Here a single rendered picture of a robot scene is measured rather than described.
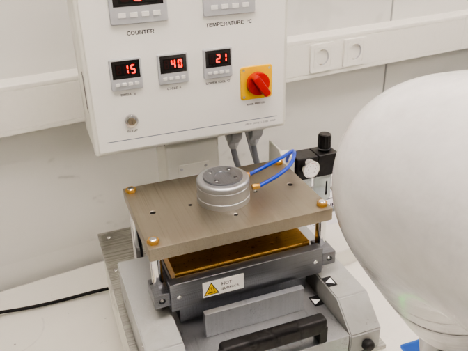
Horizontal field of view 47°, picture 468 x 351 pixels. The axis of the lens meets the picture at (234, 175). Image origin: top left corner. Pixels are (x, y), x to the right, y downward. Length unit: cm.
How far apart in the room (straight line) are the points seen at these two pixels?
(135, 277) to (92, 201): 46
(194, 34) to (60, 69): 39
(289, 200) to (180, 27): 30
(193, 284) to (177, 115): 28
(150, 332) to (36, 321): 49
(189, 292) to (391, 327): 52
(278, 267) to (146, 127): 30
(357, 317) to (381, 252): 61
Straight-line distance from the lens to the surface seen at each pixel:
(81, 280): 129
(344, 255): 127
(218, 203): 77
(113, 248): 105
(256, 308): 78
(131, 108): 85
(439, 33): 162
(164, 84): 85
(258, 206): 79
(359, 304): 81
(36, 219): 126
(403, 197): 18
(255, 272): 77
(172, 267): 76
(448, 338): 33
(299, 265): 80
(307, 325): 74
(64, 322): 119
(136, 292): 82
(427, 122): 18
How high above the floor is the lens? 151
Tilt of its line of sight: 27 degrees down
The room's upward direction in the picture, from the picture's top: 1 degrees counter-clockwise
